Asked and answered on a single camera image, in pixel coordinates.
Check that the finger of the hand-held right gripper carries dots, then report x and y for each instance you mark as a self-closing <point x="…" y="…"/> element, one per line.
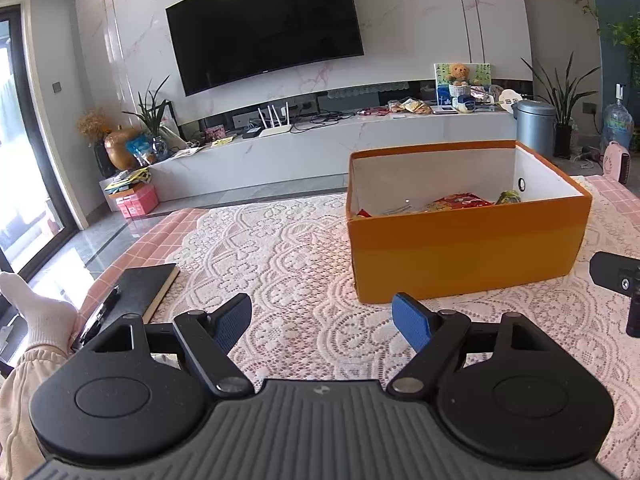
<point x="607" y="270"/>

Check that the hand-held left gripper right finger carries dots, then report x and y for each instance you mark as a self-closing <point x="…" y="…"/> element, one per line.
<point x="412" y="321"/>

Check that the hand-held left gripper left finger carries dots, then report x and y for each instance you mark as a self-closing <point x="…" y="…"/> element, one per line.
<point x="232" y="321"/>

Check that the orange cardboard box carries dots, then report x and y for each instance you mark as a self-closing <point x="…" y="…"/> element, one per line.
<point x="465" y="250"/>

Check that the red patterned snack packet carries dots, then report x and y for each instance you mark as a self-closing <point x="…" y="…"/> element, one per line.
<point x="363" y="213"/>

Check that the green snack packet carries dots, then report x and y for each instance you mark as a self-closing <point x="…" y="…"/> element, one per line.
<point x="509" y="197"/>

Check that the white lace cover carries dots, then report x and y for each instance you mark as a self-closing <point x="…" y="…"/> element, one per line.
<point x="300" y="260"/>

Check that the black notebook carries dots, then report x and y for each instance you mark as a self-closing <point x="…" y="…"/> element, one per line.
<point x="145" y="287"/>

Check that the pink space heater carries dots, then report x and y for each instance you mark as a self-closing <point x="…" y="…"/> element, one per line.
<point x="617" y="162"/>

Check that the black pen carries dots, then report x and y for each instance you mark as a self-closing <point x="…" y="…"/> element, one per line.
<point x="102" y="310"/>

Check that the blue water bottle with pump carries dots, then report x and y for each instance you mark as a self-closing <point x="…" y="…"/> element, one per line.
<point x="618" y="122"/>

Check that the pink storage box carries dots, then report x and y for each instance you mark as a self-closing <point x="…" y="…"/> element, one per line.
<point x="137" y="202"/>

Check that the grey metal trash can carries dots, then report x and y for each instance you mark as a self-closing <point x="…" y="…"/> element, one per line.
<point x="535" y="130"/>

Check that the long-leaf plant in black pot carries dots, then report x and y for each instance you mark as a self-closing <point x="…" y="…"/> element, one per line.
<point x="562" y="105"/>

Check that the white marble television cabinet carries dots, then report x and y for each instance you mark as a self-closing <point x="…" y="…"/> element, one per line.
<point x="300" y="160"/>

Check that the yellow papers stack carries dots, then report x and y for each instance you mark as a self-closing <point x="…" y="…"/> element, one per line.
<point x="127" y="180"/>

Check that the person's left leg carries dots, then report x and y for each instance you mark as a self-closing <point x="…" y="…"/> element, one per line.
<point x="40" y="320"/>

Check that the white router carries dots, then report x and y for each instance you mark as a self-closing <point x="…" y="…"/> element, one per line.
<point x="274" y="130"/>

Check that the gold vase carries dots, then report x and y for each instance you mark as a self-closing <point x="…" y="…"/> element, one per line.
<point x="120" y="152"/>

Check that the yellow snack bags pile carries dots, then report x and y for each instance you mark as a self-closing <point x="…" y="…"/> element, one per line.
<point x="410" y="106"/>

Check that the green plant in glass vase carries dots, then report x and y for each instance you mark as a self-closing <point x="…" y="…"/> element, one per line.
<point x="152" y="115"/>

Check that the leafy pothos plant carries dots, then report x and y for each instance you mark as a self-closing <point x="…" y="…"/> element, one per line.
<point x="627" y="45"/>

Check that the green framed picture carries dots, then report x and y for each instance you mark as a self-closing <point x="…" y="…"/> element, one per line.
<point x="482" y="75"/>

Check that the dried flower bunch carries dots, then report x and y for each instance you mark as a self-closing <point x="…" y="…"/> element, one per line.
<point x="92" y="127"/>

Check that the brown teddy bear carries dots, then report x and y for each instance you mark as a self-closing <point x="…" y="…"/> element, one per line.
<point x="460" y="74"/>

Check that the glass sliding door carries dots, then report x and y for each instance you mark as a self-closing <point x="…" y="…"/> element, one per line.
<point x="30" y="160"/>

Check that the black television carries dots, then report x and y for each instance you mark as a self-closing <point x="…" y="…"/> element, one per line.
<point x="265" y="25"/>

